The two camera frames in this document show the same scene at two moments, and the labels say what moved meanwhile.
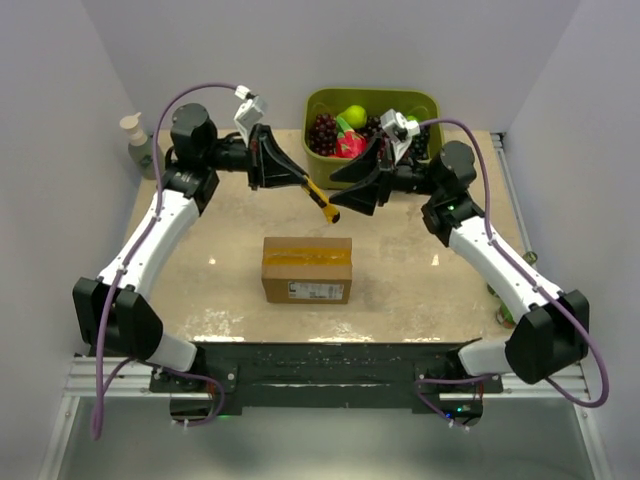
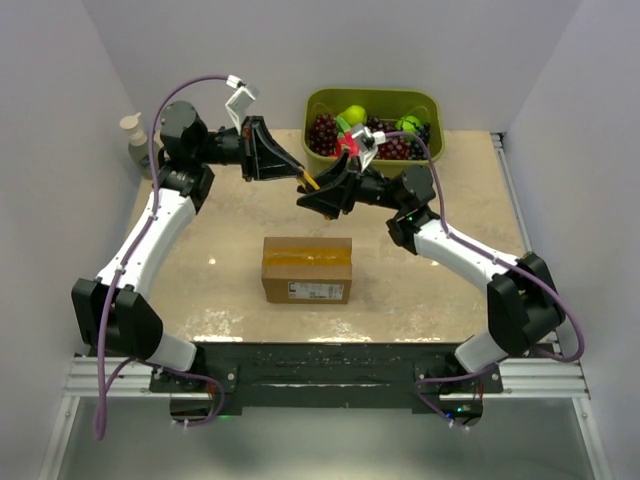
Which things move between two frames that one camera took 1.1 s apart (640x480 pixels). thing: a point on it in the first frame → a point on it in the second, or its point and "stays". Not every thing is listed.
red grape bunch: [373, 128] → [394, 148]
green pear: [355, 115] stays
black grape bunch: [421, 143] stays
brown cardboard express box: [310, 270] stays
